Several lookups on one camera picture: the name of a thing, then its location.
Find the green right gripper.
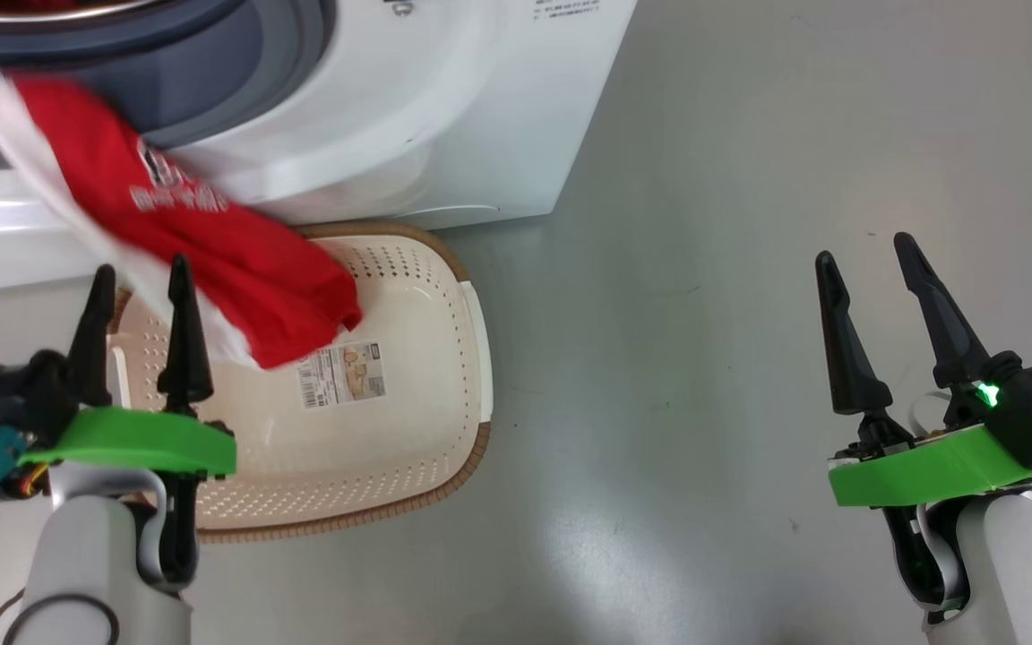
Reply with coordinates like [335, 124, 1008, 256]
[814, 231, 1032, 508]

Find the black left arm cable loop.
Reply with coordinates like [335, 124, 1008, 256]
[1, 593, 120, 645]

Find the white front-load washing machine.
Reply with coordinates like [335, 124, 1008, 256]
[0, 0, 638, 297]

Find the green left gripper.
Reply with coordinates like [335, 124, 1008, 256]
[19, 255, 237, 476]

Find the cream plastic laundry basket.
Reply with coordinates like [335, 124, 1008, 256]
[108, 222, 492, 544]

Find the red and white printed shirt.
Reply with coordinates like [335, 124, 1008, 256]
[0, 70, 363, 370]

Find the barcode sticker with picture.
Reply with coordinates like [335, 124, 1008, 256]
[297, 340, 387, 410]

